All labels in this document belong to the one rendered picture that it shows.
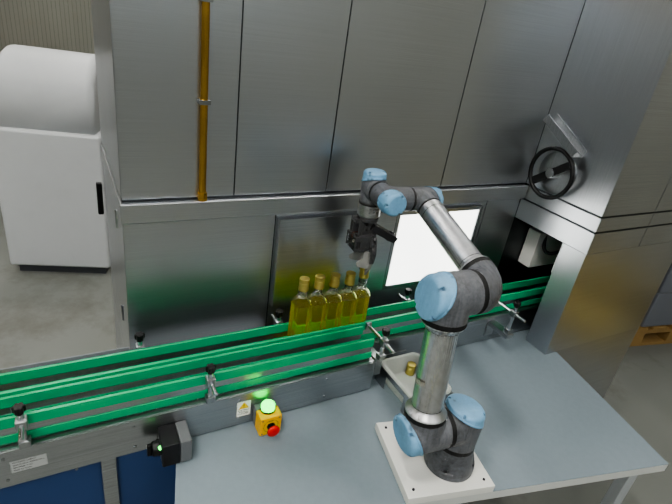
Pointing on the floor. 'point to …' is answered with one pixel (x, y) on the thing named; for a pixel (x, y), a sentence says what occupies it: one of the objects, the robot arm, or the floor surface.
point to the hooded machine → (51, 161)
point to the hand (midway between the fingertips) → (365, 268)
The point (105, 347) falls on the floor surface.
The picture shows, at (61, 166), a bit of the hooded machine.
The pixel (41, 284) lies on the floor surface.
